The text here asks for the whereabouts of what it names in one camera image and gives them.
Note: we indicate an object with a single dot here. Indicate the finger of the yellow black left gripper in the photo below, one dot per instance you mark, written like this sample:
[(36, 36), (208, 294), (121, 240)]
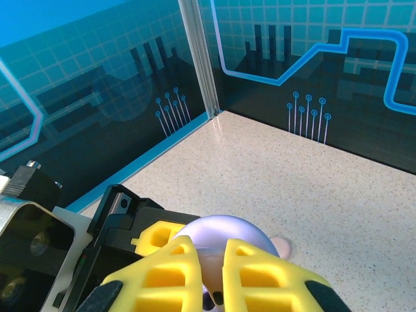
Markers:
[(156, 237)]

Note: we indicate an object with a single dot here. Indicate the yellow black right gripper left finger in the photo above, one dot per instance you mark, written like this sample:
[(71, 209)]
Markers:
[(162, 286)]

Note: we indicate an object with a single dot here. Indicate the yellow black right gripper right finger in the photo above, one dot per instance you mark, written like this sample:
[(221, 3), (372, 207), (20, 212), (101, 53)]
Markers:
[(266, 286)]

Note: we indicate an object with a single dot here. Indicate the pink earbud charging case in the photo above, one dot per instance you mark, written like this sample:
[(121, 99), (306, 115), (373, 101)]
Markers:
[(283, 248)]

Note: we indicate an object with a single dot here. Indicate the purple earbud charging case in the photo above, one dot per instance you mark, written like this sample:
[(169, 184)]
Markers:
[(227, 227)]

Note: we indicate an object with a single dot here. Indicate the blue table edge strip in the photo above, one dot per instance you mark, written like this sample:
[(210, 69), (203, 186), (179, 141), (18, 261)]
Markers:
[(136, 162)]

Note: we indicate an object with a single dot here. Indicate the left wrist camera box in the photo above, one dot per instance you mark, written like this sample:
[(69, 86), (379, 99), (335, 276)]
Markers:
[(32, 260)]

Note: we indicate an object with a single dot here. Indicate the aluminium frame post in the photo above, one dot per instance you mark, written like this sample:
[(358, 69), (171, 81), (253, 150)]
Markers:
[(198, 48)]

